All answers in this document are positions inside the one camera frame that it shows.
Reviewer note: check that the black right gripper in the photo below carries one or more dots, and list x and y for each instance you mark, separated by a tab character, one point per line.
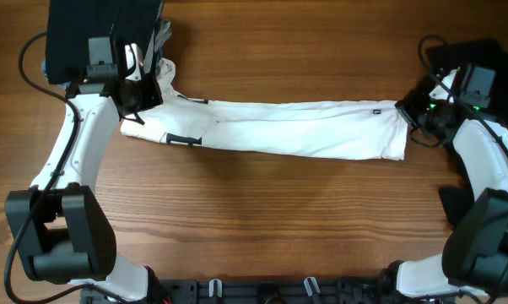
408	107

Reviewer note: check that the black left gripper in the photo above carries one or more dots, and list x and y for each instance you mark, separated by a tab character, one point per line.
154	97

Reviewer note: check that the white Puma t-shirt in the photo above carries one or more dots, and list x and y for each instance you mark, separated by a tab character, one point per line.
349	130

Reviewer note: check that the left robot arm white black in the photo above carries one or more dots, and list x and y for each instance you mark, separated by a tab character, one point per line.
61	234

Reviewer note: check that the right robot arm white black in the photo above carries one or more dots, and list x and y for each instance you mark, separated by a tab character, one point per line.
474	261

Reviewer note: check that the folded blue jeans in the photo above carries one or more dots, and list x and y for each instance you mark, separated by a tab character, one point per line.
59	79

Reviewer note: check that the folded grey garment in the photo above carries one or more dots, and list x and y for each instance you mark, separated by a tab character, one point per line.
161	34

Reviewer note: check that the black garment pile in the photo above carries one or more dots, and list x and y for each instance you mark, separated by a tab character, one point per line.
490	105

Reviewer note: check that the folded dark navy garment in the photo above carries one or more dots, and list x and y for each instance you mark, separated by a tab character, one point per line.
72	22

